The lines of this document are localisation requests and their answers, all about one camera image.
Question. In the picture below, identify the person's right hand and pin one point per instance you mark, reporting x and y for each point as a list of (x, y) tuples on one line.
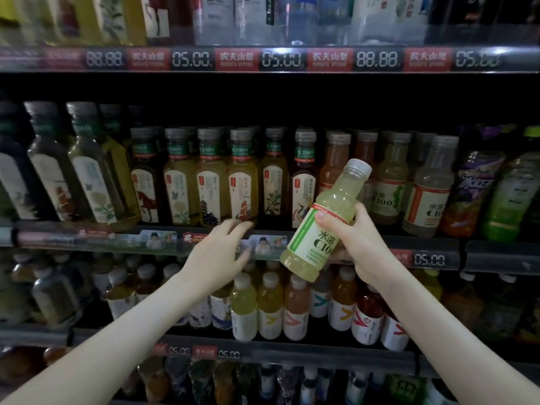
[(367, 249)]

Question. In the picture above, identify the person's left hand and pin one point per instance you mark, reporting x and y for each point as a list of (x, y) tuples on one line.
[(215, 261)]

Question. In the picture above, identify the light green bottle white cap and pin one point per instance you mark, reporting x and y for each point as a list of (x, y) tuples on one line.
[(325, 219)]

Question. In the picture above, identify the dark grey store shelving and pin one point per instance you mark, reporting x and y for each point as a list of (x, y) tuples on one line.
[(498, 257)]

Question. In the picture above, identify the person's right forearm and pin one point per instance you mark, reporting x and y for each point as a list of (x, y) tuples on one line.
[(464, 341)]

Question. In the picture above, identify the person's left forearm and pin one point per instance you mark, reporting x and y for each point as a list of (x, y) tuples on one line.
[(93, 358)]

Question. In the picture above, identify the picture shelf label strip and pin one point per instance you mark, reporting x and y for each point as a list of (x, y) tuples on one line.
[(84, 240), (270, 246)]

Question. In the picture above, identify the red price tag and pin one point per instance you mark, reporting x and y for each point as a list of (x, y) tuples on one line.
[(205, 352), (160, 349), (402, 257)]

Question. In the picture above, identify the row of rail price tags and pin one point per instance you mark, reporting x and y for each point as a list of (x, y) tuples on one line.
[(194, 59)]

